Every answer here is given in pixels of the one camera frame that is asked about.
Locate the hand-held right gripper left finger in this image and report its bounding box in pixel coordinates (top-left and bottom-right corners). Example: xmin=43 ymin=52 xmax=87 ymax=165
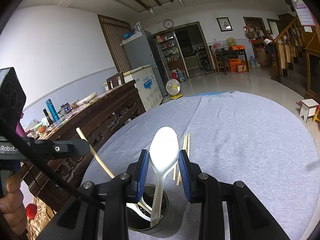
xmin=37 ymin=149 xmax=149 ymax=240

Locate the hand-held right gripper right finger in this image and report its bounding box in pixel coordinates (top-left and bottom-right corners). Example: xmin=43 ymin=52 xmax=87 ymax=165
xmin=178 ymin=149 xmax=292 ymax=240

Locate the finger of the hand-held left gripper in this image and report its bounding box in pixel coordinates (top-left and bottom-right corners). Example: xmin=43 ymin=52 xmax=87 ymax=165
xmin=25 ymin=139 xmax=90 ymax=159

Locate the white plastic spoon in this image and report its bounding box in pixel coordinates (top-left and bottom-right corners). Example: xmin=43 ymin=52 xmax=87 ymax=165
xmin=127 ymin=203 xmax=152 ymax=222
xmin=149 ymin=127 xmax=180 ymax=228

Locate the bundle of wooden chopsticks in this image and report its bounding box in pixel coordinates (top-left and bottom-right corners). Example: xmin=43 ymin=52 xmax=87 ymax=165
xmin=172 ymin=132 xmax=191 ymax=186

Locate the long wooden chopstick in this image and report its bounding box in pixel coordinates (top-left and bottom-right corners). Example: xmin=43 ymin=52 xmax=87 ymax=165
xmin=76 ymin=127 xmax=116 ymax=180

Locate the grey metal utensil holder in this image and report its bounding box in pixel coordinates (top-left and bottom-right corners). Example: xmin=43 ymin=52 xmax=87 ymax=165
xmin=126 ymin=184 xmax=183 ymax=238

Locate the person's left hand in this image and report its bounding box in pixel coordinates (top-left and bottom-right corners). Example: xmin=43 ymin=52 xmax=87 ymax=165
xmin=0 ymin=172 xmax=28 ymax=238

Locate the black bottle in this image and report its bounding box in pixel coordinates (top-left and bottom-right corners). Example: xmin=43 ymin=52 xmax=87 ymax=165
xmin=42 ymin=108 xmax=53 ymax=126

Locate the blue thermos bottle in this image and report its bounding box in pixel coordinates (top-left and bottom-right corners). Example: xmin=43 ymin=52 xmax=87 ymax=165
xmin=45 ymin=99 xmax=60 ymax=122

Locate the white plate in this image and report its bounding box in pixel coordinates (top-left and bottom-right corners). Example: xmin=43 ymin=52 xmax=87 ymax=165
xmin=76 ymin=92 xmax=98 ymax=107

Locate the carved dark wooden sideboard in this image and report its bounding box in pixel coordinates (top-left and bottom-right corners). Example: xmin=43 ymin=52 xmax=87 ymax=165
xmin=19 ymin=80 xmax=147 ymax=212

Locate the grey tablecloth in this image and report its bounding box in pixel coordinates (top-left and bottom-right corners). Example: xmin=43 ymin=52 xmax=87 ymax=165
xmin=80 ymin=92 xmax=316 ymax=240

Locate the red object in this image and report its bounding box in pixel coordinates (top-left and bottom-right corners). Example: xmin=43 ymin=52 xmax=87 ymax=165
xmin=25 ymin=203 xmax=38 ymax=219

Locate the gold patterned cloth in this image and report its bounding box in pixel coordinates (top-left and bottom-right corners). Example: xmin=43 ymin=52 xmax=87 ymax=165
xmin=25 ymin=196 xmax=59 ymax=238

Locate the dark wooden chair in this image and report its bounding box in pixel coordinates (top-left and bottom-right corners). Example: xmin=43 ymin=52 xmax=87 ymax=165
xmin=107 ymin=72 xmax=125 ymax=90

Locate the white chest freezer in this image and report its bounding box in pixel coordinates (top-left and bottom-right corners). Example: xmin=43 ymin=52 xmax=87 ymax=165
xmin=104 ymin=64 xmax=162 ymax=112

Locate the round electric fan heater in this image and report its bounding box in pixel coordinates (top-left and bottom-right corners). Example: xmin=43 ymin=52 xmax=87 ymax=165
xmin=166 ymin=79 xmax=183 ymax=100

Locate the metal kitchen rack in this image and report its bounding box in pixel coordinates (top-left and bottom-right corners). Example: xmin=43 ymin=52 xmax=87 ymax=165
xmin=196 ymin=46 xmax=212 ymax=71

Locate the grey refrigerator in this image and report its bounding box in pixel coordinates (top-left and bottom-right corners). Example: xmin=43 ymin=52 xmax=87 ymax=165
xmin=120 ymin=29 xmax=168 ymax=98

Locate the light wooden chair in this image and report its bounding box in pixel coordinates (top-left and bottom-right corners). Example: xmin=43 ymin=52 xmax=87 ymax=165
xmin=209 ymin=45 xmax=229 ymax=74

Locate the wooden shelf cabinet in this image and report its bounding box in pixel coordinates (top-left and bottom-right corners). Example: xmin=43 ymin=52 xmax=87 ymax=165
xmin=153 ymin=31 xmax=184 ymax=72

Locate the dark wooden side table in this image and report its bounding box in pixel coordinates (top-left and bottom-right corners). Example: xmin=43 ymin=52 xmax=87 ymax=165
xmin=210 ymin=45 xmax=248 ymax=75

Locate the brown cardboard box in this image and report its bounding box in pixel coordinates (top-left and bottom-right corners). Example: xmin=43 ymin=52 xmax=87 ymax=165
xmin=255 ymin=47 xmax=272 ymax=67

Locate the small white stool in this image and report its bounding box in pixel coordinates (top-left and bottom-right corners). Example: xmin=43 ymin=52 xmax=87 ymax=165
xmin=299 ymin=99 xmax=320 ymax=123

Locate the wooden stair railing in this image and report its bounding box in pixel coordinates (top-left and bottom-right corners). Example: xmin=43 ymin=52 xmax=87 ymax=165
xmin=271 ymin=15 xmax=307 ymax=80

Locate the black cable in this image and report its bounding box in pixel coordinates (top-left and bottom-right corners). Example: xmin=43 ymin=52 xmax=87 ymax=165
xmin=0 ymin=119 xmax=107 ymax=210

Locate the framed wall picture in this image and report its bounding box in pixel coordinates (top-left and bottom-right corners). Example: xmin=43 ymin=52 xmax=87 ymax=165
xmin=216 ymin=17 xmax=232 ymax=32

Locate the wall calendar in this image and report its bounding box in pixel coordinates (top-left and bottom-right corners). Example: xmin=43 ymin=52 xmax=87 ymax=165
xmin=284 ymin=0 xmax=316 ymax=27

